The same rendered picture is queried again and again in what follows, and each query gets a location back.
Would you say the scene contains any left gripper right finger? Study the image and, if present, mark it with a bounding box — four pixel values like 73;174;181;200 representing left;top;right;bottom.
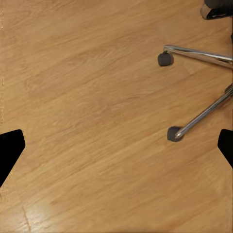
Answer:
217;129;233;168

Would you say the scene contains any swivel chair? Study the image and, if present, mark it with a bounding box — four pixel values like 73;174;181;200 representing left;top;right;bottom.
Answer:
158;0;233;142

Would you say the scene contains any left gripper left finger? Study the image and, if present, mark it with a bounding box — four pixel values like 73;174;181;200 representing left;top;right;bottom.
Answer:
0;129;25;187

